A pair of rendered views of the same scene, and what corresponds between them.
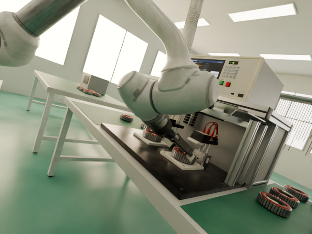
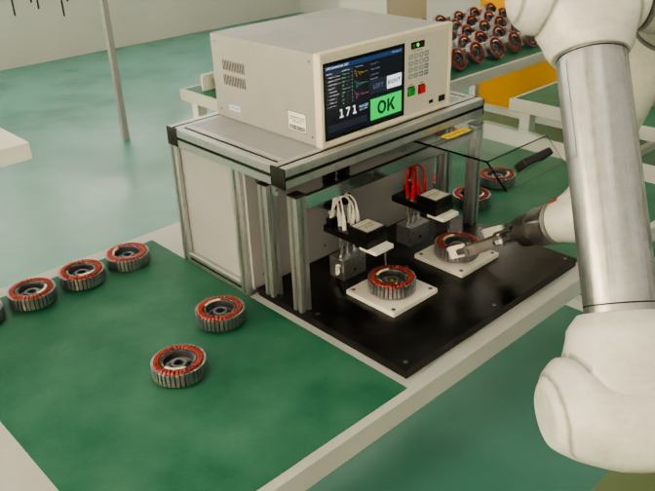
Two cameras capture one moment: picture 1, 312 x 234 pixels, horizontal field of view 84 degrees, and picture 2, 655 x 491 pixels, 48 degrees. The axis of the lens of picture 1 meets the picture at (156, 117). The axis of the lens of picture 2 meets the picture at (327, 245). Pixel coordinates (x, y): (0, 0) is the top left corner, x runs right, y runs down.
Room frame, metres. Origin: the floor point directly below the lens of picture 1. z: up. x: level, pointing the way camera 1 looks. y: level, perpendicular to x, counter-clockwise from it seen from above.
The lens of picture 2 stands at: (1.12, 1.47, 1.66)
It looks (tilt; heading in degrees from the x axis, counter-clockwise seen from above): 27 degrees down; 269
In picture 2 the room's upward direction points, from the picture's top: 2 degrees counter-clockwise
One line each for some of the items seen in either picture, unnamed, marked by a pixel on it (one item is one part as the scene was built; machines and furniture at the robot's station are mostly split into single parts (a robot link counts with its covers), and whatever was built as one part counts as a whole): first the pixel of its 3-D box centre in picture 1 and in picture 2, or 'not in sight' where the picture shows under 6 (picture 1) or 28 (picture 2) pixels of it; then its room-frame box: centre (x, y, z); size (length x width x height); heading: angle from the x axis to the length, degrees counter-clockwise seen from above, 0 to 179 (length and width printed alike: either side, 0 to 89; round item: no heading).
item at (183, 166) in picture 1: (181, 159); (456, 255); (0.77, -0.18, 0.78); 0.15 x 0.15 x 0.01; 42
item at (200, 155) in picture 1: (201, 157); (412, 230); (0.87, -0.29, 0.80); 0.07 x 0.05 x 0.06; 42
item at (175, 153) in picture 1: (183, 155); (456, 246); (0.77, -0.18, 0.80); 0.11 x 0.11 x 0.04
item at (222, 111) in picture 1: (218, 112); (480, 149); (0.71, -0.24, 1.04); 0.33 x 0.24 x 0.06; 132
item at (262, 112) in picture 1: (218, 104); (330, 120); (1.07, -0.34, 1.09); 0.68 x 0.44 x 0.05; 42
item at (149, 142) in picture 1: (151, 139); (391, 290); (0.95, -0.02, 0.78); 0.15 x 0.15 x 0.01; 42
